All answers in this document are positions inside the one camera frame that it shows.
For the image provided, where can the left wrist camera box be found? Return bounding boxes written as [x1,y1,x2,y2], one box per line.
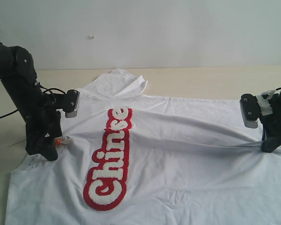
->
[62,90,80,118]

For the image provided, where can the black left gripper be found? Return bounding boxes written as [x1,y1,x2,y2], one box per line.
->
[25,103,62,161]

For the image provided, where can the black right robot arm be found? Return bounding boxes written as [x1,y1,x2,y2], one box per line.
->
[261,91,281,153]

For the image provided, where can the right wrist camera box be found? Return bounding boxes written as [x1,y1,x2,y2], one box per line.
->
[239,94,261,129]

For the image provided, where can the orange garment tag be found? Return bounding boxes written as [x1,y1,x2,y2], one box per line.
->
[54,138,70,147]

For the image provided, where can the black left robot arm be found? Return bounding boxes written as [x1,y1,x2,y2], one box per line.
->
[0,44,62,161]

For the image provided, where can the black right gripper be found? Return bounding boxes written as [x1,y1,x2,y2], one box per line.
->
[260,114,281,153]

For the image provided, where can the white t-shirt with red lettering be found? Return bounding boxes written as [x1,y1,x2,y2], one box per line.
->
[5,69,281,225]

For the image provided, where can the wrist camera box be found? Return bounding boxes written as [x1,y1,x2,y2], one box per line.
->
[239,94,261,129]
[62,90,80,118]

